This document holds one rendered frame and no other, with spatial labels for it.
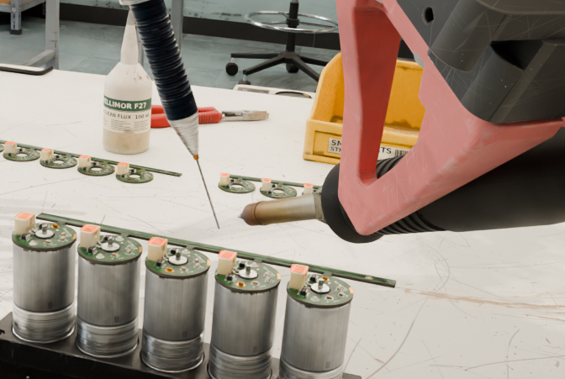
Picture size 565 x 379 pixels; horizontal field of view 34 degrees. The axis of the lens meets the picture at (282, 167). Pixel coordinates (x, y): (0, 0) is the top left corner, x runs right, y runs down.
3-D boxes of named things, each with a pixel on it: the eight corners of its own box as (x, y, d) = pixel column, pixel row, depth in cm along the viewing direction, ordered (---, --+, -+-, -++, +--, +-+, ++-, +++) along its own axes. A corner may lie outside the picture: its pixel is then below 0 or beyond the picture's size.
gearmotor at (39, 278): (56, 366, 36) (58, 250, 35) (1, 354, 37) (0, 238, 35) (84, 338, 39) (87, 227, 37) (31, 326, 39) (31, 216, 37)
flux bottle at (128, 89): (95, 150, 65) (98, 11, 62) (113, 137, 68) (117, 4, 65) (139, 157, 65) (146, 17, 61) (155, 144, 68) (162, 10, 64)
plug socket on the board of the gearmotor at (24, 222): (31, 237, 36) (31, 221, 36) (12, 233, 36) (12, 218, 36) (41, 229, 37) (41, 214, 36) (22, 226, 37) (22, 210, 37)
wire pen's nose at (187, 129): (176, 153, 32) (164, 113, 31) (207, 143, 32) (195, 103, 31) (182, 164, 31) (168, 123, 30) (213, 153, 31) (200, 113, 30)
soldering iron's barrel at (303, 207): (235, 239, 32) (338, 231, 26) (229, 195, 32) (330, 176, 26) (271, 234, 32) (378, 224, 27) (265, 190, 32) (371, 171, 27)
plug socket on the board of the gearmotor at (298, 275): (308, 292, 34) (310, 276, 33) (286, 287, 34) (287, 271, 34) (313, 283, 34) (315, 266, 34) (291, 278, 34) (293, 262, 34)
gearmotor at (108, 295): (122, 381, 36) (126, 263, 34) (65, 368, 36) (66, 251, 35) (145, 351, 38) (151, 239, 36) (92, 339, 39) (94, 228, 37)
